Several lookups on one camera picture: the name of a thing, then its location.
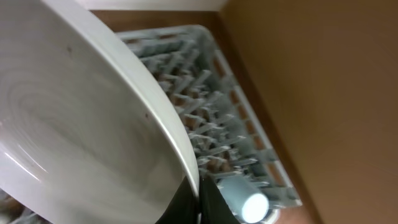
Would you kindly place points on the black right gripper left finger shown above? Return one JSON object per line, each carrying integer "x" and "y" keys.
{"x": 183, "y": 208}

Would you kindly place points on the blue cup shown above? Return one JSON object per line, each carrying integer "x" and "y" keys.
{"x": 244, "y": 198}

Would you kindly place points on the grey dishwasher rack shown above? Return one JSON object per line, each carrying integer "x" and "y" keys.
{"x": 226, "y": 136}

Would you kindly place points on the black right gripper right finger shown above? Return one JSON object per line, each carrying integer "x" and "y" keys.
{"x": 213, "y": 207}

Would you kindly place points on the grey plate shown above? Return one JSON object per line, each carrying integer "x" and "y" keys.
{"x": 87, "y": 133}

